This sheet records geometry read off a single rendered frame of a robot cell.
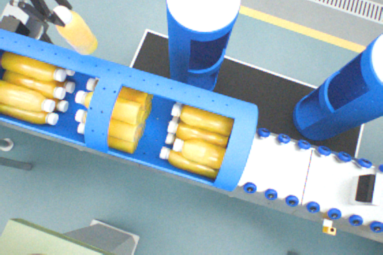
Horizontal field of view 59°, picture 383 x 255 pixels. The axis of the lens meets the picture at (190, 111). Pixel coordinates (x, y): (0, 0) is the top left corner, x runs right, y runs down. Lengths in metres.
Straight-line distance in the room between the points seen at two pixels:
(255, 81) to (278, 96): 0.17
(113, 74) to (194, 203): 1.30
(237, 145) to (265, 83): 1.28
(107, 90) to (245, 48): 1.58
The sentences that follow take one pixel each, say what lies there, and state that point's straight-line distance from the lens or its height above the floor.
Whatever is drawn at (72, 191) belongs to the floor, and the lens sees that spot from 2.25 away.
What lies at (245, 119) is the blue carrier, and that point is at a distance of 0.98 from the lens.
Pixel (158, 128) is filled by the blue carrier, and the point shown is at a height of 0.96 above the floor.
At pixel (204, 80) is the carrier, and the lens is 2.13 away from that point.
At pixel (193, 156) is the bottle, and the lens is 1.04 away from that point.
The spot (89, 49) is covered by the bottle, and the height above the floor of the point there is 1.27.
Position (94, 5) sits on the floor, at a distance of 2.61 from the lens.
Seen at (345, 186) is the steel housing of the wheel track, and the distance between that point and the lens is 1.37.
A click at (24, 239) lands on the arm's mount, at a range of 1.18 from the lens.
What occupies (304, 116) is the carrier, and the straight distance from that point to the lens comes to 2.20.
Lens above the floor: 2.15
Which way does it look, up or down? 75 degrees down
